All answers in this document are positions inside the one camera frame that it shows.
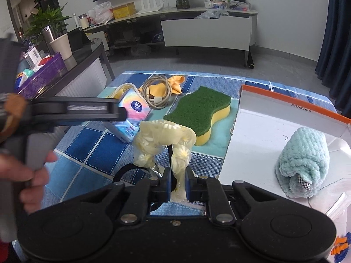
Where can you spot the black stand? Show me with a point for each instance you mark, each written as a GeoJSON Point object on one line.
{"type": "Point", "coordinates": [78, 38]}

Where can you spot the orange cloth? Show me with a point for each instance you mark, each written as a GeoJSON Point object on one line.
{"type": "Point", "coordinates": [177, 83]}

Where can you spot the pastel tissue pack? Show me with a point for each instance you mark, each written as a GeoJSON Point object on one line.
{"type": "Point", "coordinates": [137, 106]}

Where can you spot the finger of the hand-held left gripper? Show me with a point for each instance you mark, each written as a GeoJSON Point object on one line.
{"type": "Point", "coordinates": [82, 110]}

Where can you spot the small white barcode box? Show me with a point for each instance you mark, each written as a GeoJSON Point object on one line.
{"type": "Point", "coordinates": [32, 57]}

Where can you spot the white television console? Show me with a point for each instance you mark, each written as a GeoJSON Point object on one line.
{"type": "Point", "coordinates": [205, 33]}

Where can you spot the leafy green table plant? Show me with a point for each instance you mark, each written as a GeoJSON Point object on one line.
{"type": "Point", "coordinates": [46, 19]}

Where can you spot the clear plastic bag in drawer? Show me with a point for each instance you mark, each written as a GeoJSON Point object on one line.
{"type": "Point", "coordinates": [212, 14]}

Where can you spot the white plastic bag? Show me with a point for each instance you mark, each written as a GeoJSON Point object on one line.
{"type": "Point", "coordinates": [101, 13]}

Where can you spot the yellow green scrubbing sponge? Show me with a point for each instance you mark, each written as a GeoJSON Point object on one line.
{"type": "Point", "coordinates": [200, 109]}

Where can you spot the dark blue curtain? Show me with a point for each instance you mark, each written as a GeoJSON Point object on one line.
{"type": "Point", "coordinates": [337, 46]}

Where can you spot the cream floral scrunchie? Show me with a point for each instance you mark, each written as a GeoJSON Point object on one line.
{"type": "Point", "coordinates": [156, 137]}

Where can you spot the steel tumbler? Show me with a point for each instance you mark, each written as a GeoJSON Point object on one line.
{"type": "Point", "coordinates": [49, 38]}

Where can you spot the person's left hand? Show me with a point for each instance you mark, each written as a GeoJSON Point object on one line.
{"type": "Point", "coordinates": [11, 169]}

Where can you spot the white box with orange rim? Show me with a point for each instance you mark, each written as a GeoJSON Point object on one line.
{"type": "Point", "coordinates": [260, 131]}

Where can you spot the black tube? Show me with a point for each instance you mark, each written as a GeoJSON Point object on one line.
{"type": "Point", "coordinates": [251, 63]}

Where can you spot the dark glass round table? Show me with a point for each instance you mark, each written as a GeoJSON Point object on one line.
{"type": "Point", "coordinates": [87, 57]}

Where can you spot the clear tray of small items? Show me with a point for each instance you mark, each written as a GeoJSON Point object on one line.
{"type": "Point", "coordinates": [227, 5]}

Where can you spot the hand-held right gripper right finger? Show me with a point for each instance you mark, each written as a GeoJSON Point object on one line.
{"type": "Point", "coordinates": [188, 183]}

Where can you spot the blue orange knitted toy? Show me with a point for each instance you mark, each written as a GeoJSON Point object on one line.
{"type": "Point", "coordinates": [342, 248]}

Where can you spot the black hair band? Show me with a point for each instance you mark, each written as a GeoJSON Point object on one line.
{"type": "Point", "coordinates": [116, 174]}

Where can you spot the white cup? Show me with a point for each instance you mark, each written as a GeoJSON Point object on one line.
{"type": "Point", "coordinates": [61, 48]}

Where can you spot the white router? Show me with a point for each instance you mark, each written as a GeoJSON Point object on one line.
{"type": "Point", "coordinates": [150, 5]}

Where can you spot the white jar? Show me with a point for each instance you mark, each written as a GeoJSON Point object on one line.
{"type": "Point", "coordinates": [83, 22]}

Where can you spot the purple tray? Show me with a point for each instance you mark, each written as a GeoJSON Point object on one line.
{"type": "Point", "coordinates": [46, 74]}

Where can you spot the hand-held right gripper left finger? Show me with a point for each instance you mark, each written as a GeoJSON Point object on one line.
{"type": "Point", "coordinates": [167, 182]}

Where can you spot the yellow cardboard box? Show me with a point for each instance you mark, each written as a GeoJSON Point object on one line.
{"type": "Point", "coordinates": [124, 11]}

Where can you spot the light teal fluffy towel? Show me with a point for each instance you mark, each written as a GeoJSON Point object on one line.
{"type": "Point", "coordinates": [301, 159]}

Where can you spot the blue checkered blanket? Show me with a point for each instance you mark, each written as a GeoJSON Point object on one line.
{"type": "Point", "coordinates": [87, 148]}

